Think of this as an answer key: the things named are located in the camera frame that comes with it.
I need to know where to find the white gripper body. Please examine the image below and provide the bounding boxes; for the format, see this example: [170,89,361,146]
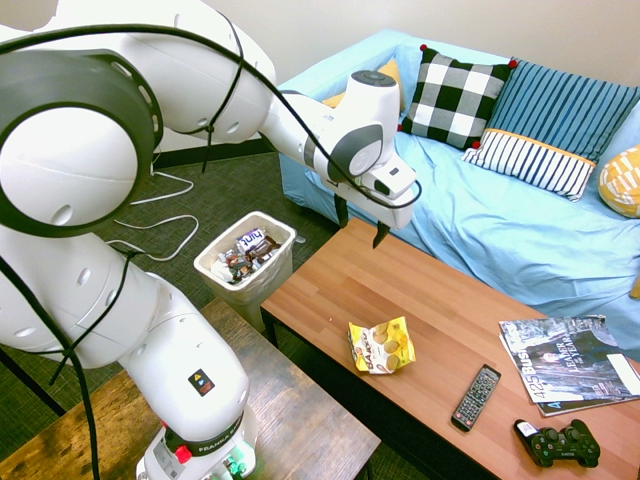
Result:
[319,172,418,232]

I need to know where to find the yellow chip bag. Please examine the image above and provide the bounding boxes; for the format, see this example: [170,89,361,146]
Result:
[347,316,417,375]

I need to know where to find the white plastic trash bin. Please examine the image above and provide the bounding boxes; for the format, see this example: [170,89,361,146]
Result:
[193,210,299,334]

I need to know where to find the reddish wood coffee table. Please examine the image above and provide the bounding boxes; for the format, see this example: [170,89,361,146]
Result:
[260,216,640,480]

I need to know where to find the light blue sofa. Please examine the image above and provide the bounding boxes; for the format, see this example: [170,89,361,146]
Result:
[277,28,640,351]

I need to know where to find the brown candy wrapper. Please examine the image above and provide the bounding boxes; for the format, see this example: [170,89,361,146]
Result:
[247,234,282,266]

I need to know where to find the hint water bottle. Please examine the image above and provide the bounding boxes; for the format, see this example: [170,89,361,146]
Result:
[235,227,266,254]

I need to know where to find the colourful candy wrapper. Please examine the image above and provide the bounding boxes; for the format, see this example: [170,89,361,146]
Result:
[225,251,255,277]

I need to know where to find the black white checkered pillow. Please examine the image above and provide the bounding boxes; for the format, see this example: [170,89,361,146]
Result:
[399,43,519,151]

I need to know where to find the crumpled white tissue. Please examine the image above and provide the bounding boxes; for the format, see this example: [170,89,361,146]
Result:
[209,258,237,285]

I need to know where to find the white navy striped pillow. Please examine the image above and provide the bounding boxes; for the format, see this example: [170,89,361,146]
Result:
[460,128,598,204]

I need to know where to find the mustard yellow plain pillow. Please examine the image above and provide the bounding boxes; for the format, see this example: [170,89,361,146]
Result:
[321,58,404,111]

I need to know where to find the rustic dark wood table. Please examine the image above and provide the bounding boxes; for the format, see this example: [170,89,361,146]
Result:
[0,298,382,480]

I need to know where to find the black remote control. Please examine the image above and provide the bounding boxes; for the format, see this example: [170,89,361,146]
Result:
[450,363,503,433]

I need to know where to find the blue striped pillow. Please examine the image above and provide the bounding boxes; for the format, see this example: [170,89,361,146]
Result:
[487,58,640,164]

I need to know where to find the dark cover business magazine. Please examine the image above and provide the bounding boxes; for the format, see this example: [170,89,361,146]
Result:
[498,314,640,405]

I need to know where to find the yellow white patterned bolster pillow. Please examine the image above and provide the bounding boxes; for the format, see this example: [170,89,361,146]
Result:
[598,144,640,219]

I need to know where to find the black game controller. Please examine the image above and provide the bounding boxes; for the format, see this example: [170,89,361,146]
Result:
[527,418,602,469]

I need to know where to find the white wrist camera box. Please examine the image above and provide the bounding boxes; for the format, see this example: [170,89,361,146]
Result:
[367,153,417,201]

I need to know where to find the white floor cable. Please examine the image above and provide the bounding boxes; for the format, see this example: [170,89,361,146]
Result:
[106,169,201,263]

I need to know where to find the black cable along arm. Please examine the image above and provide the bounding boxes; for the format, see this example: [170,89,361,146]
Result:
[0,22,423,480]

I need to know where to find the black camera stand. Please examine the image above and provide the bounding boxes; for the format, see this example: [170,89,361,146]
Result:
[0,346,68,417]

